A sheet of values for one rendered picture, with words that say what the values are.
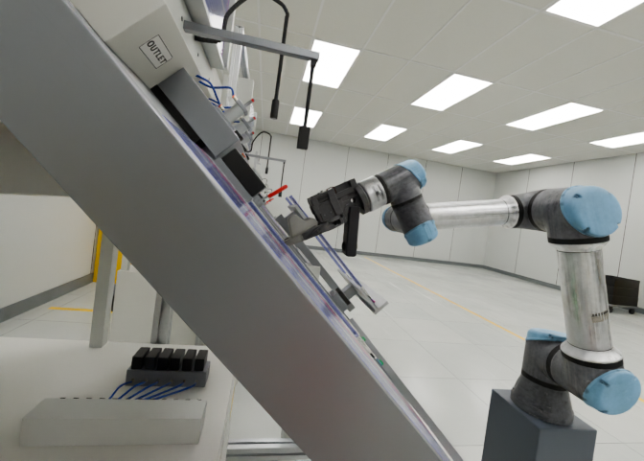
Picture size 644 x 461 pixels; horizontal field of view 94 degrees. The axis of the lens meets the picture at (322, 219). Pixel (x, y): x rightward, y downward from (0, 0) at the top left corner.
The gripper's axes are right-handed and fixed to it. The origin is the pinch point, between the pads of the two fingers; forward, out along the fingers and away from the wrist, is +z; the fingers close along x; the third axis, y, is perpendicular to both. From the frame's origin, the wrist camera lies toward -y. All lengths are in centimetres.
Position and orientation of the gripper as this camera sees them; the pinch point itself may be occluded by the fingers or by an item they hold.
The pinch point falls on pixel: (287, 243)
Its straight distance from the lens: 67.5
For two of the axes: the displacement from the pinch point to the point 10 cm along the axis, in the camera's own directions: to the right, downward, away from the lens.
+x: 1.8, 0.5, -9.8
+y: -4.1, -9.1, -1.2
